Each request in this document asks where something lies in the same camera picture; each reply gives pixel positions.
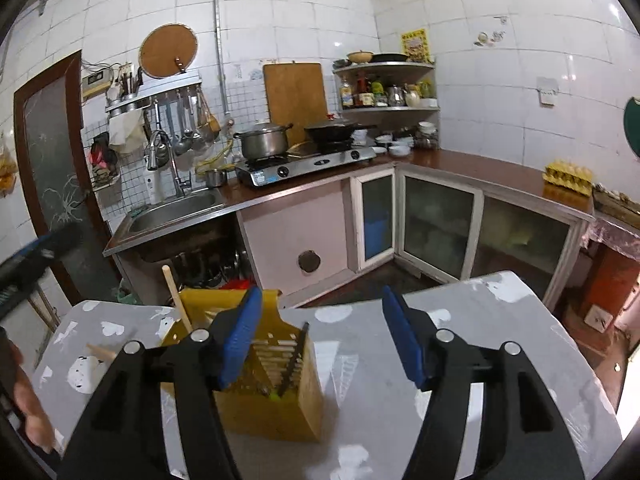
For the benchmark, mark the green round wall board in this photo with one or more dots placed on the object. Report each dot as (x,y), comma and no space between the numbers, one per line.
(632,127)

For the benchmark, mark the group of steel pots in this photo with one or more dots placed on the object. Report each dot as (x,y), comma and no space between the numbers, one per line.
(210,267)

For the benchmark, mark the black thin utensil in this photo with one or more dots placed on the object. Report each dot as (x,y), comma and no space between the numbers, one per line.
(295,355)

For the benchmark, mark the black wok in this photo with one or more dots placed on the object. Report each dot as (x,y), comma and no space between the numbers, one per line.
(330,132)

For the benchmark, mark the light wooden chopstick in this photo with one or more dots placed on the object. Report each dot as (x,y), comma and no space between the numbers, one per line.
(100,351)
(177,300)

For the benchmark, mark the red wooden stand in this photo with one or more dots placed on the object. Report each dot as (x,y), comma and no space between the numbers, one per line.
(607,280)

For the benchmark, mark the yellow egg tray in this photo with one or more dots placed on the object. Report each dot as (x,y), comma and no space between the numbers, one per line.
(567,175)

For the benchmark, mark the white soap bottle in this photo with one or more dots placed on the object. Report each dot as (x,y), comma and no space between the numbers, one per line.
(154,187)

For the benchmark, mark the steel gas stove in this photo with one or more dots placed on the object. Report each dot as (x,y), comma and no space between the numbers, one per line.
(300,165)

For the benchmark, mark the black pan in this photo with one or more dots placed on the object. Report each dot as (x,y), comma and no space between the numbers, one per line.
(390,57)

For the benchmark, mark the group of white bowls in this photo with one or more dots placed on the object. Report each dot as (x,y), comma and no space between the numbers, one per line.
(400,146)

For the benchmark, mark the wooden chopping block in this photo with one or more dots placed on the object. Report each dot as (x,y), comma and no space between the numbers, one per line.
(617,205)

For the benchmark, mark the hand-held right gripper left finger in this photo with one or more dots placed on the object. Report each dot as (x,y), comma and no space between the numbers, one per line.
(240,340)

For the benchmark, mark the beige electric box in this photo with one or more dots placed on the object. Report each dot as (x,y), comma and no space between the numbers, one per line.
(95,84)

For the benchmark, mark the pink plastic cover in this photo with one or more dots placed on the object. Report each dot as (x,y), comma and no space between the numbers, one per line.
(610,232)

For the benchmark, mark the row of condiment bottles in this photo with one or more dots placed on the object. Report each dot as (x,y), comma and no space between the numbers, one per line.
(365,95)

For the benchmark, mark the steel wall rack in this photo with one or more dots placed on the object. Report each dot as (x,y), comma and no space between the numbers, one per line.
(150,95)

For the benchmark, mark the steel pot with lid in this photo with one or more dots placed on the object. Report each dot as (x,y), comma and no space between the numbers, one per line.
(262,142)

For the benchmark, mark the wooden cutting board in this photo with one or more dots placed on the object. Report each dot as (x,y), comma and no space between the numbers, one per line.
(295,100)

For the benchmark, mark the tan bowl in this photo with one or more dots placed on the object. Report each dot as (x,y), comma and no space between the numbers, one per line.
(359,56)

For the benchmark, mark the hanging yellow plastic bag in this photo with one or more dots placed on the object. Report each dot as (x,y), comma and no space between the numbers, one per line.
(6,165)

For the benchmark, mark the glass cabinet door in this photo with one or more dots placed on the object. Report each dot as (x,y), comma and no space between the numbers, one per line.
(525,245)
(377,200)
(437,225)

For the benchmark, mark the small steel saucepan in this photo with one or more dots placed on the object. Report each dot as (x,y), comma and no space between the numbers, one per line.
(216,177)

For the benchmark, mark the grey wall pipe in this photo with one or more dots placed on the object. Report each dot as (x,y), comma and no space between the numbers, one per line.
(218,35)

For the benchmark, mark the steel faucet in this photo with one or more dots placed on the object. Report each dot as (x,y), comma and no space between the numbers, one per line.
(175,170)

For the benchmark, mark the white square box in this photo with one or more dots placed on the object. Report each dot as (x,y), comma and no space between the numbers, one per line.
(600,318)

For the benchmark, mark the yellow slotted utensil holder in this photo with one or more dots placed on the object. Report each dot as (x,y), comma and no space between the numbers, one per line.
(280,415)

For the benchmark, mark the wall hook stickers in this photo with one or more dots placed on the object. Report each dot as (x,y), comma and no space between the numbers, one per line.
(484,38)

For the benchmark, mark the white hanging cloth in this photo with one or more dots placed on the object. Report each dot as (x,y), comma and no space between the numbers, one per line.
(125,132)

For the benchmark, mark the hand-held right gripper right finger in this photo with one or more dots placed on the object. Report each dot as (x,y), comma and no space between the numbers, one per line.
(405,340)

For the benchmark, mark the steel sink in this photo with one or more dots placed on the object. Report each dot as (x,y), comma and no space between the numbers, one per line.
(170,210)

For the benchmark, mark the kitchen counter cabinet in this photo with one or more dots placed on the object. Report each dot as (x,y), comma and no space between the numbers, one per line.
(300,230)

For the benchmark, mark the steel corner shelf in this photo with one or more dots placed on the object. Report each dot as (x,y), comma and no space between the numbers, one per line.
(385,66)

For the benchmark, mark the red black cloth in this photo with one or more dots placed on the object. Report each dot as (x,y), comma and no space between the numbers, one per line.
(102,150)

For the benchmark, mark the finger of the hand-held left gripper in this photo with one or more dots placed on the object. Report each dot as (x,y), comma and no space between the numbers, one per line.
(30,260)

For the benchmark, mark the person's left hand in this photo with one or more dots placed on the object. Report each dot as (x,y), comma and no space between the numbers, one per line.
(35,405)

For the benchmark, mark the dark wooden glass door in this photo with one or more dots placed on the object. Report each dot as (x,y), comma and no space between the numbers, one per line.
(55,160)

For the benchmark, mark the leaning wooden stick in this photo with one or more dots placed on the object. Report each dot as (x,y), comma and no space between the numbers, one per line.
(45,310)

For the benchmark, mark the row of hanging kitchen utensils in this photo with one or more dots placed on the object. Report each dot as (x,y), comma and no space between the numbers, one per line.
(185,130)

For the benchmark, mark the white wall socket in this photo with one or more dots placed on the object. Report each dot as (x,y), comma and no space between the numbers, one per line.
(547,91)

